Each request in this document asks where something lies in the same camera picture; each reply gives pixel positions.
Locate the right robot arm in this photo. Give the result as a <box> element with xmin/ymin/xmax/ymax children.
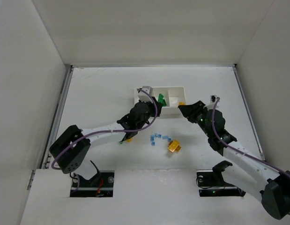
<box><xmin>178</xmin><ymin>98</ymin><xmax>290</xmax><ymax>220</ymax></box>

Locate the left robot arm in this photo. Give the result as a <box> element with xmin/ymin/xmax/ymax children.
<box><xmin>49</xmin><ymin>97</ymin><xmax>163</xmax><ymax>182</ymax></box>

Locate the white three-compartment container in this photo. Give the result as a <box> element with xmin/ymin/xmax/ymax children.
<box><xmin>134</xmin><ymin>86</ymin><xmax>188</xmax><ymax>118</ymax></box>

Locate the green flat lego brick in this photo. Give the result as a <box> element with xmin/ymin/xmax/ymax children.
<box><xmin>157</xmin><ymin>93</ymin><xmax>167</xmax><ymax>106</ymax></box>

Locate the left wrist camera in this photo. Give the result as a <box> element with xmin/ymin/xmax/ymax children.
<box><xmin>137</xmin><ymin>86</ymin><xmax>153</xmax><ymax>102</ymax></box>

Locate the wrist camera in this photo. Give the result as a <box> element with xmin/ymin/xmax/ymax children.
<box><xmin>210</xmin><ymin>95</ymin><xmax>218</xmax><ymax>107</ymax></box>
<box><xmin>137</xmin><ymin>86</ymin><xmax>153</xmax><ymax>102</ymax></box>

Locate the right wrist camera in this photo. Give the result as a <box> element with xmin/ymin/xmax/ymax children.
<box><xmin>210</xmin><ymin>95</ymin><xmax>218</xmax><ymax>107</ymax></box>

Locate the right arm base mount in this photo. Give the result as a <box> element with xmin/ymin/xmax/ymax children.
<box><xmin>195</xmin><ymin>160</ymin><xmax>246</xmax><ymax>197</ymax></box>

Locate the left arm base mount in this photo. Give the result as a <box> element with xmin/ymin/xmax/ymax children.
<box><xmin>69</xmin><ymin>160</ymin><xmax>115</xmax><ymax>198</ymax></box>

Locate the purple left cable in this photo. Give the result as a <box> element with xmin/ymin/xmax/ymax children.
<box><xmin>50</xmin><ymin>89</ymin><xmax>159</xmax><ymax>191</ymax></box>

